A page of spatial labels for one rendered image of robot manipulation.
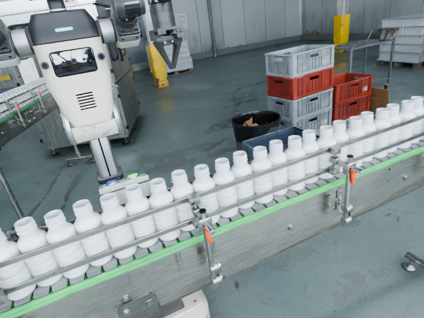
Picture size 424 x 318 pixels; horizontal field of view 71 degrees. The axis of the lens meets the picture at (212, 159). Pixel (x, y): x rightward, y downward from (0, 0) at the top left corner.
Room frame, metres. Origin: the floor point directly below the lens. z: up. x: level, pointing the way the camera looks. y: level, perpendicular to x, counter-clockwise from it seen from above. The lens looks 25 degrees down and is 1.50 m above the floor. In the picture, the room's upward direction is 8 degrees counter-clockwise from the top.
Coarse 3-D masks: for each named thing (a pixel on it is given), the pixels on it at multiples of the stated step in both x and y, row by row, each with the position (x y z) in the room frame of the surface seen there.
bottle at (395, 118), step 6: (390, 108) 0.92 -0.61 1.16; (396, 108) 0.91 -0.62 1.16; (390, 114) 0.92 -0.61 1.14; (396, 114) 0.91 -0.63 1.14; (390, 120) 0.91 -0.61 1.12; (396, 120) 0.90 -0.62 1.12; (390, 132) 0.90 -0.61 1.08; (396, 132) 0.90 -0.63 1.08; (390, 138) 0.90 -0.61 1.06; (396, 138) 0.90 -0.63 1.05; (390, 150) 0.90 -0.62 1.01
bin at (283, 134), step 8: (288, 128) 1.41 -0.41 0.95; (296, 128) 1.40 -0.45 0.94; (264, 136) 1.36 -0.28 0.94; (272, 136) 1.37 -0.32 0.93; (280, 136) 1.39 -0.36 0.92; (288, 136) 1.41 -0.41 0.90; (248, 144) 1.32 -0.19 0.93; (256, 144) 1.34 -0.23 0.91; (264, 144) 1.36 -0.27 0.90; (248, 152) 1.27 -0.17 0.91; (248, 160) 1.27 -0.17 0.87
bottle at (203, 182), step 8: (200, 168) 0.69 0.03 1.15; (208, 168) 0.67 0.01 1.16; (200, 176) 0.66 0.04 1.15; (208, 176) 0.66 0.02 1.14; (192, 184) 0.67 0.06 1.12; (200, 184) 0.65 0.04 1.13; (208, 184) 0.65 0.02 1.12; (208, 200) 0.64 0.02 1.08; (216, 200) 0.66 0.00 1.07; (208, 208) 0.64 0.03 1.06; (216, 208) 0.66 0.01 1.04; (216, 216) 0.65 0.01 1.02
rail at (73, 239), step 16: (384, 128) 0.87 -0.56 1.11; (304, 160) 0.75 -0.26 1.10; (256, 176) 0.69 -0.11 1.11; (208, 192) 0.64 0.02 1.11; (272, 192) 0.71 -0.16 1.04; (160, 208) 0.60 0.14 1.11; (224, 208) 0.65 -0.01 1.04; (112, 224) 0.56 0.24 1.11; (16, 240) 0.55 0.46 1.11; (64, 240) 0.52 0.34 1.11; (144, 240) 0.58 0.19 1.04; (16, 256) 0.49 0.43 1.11; (32, 256) 0.50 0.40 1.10; (96, 256) 0.54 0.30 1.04; (64, 272) 0.51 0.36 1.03; (16, 288) 0.48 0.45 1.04
